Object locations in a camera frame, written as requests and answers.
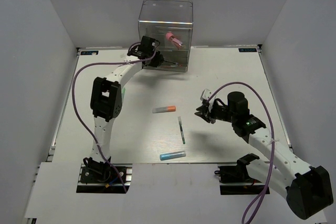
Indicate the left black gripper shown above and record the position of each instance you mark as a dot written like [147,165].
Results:
[158,61]

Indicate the clear acrylic drawer organizer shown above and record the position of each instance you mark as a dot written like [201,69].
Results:
[171,23]

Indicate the blue capped highlighter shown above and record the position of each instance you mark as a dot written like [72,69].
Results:
[174,155]

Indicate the green pen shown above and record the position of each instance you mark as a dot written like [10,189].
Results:
[181,129]

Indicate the orange capped highlighter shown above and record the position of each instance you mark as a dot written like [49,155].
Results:
[164,109]

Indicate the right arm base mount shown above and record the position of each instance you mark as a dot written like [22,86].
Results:
[234,179]

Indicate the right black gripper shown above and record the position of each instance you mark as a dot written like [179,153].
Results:
[207,112]

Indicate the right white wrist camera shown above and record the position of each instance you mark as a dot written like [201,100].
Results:
[206,94]

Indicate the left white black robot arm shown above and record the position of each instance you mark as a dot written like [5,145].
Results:
[107,99]

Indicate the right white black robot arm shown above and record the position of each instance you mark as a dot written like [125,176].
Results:
[306,189]

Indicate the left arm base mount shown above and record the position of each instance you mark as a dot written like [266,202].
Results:
[101,178]

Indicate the pink capped marker tube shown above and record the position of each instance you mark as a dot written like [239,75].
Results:
[176,42]

